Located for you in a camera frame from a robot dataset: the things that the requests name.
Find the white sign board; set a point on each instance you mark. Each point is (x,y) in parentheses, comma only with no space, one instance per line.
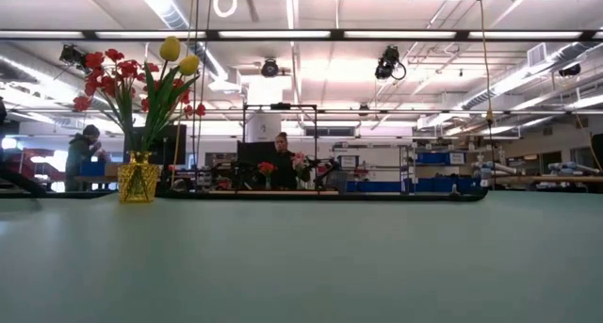
(348,161)

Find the yellow tulip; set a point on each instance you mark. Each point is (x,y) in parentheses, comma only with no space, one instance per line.
(189,65)
(169,48)

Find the person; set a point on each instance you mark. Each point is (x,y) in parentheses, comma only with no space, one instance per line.
(77,153)
(284,163)

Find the wooden table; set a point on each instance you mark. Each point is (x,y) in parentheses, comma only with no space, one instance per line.
(542,178)

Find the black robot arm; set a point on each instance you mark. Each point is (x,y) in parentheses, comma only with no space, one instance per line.
(327,170)
(235,174)

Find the yellow glass vase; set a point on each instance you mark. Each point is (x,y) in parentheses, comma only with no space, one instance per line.
(139,182)

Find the silver ventilation duct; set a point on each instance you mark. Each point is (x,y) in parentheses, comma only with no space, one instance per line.
(162,7)
(518,80)

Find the black monitor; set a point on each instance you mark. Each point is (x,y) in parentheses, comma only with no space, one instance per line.
(174,144)

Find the black ceiling spotlight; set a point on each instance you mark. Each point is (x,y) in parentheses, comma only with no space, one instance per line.
(570,70)
(70,54)
(270,69)
(387,61)

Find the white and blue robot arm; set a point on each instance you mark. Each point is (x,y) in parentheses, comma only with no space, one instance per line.
(572,167)
(499,167)

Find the red storage rack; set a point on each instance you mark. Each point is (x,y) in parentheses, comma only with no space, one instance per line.
(42,152)

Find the black station frame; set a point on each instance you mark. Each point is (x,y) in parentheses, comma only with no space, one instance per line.
(280,106)

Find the small red flower bouquet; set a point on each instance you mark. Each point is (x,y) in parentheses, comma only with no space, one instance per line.
(266,167)

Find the blue storage bins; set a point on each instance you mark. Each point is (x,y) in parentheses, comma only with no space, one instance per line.
(428,158)
(424,185)

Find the pink flower bouquet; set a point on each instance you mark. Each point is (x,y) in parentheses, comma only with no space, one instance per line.
(298,160)

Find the black light bar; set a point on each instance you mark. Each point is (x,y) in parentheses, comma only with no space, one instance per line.
(337,35)

